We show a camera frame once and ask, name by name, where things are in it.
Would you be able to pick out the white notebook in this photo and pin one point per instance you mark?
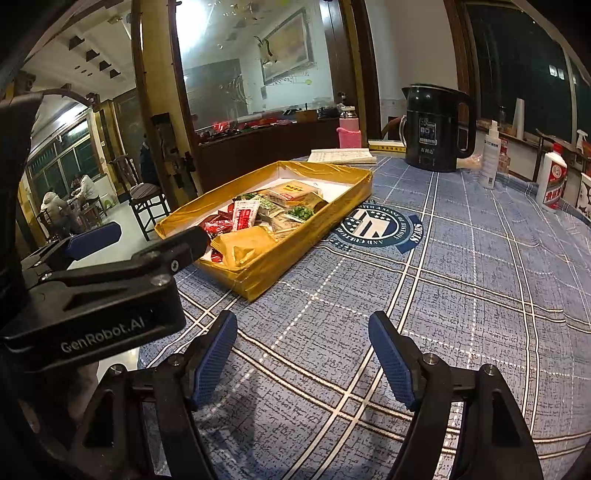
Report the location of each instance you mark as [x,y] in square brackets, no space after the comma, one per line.
[343,156]

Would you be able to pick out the golden pastry packet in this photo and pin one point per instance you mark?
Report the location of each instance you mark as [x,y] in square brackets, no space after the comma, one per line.
[240,247]

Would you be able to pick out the blue plaid tablecloth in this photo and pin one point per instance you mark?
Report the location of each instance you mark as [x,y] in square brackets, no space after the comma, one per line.
[495,279]

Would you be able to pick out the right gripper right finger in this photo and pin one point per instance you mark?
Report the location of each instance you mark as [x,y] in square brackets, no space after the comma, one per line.
[494,440]

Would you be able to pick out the salted egg biscuit packet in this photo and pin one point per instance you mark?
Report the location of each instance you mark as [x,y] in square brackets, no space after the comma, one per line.
[291,193]

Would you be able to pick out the white patterned paper cup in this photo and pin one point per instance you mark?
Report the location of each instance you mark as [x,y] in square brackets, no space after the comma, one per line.
[583,203]

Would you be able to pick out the green leafy snack packet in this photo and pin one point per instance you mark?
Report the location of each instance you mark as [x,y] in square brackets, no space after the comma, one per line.
[299,213]

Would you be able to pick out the gold cardboard tray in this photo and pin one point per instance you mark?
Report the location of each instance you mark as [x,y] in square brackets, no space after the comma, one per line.
[342,189]

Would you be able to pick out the yellow ruler box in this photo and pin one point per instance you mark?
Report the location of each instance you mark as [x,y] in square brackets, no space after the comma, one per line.
[389,147]

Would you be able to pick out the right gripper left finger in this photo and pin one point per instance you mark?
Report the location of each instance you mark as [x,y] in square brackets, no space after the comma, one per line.
[113,439]

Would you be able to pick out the red candy packet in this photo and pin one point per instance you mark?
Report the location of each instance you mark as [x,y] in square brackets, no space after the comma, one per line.
[216,224]

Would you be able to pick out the white spray bottle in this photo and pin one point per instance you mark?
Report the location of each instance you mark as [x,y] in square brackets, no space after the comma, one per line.
[490,158]

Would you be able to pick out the white red snack packet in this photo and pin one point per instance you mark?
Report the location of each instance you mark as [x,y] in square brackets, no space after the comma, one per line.
[244,214]

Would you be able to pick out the white red liquor bottle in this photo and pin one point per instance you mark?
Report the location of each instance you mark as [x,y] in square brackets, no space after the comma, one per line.
[552,178]

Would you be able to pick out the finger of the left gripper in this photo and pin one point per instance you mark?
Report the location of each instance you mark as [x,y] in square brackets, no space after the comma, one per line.
[167,256]
[59,254]

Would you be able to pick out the black electric kettle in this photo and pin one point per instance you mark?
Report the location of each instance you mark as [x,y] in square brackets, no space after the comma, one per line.
[439,127]

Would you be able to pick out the pink water bottle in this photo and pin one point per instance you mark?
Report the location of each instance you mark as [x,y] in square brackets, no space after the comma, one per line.
[349,132]

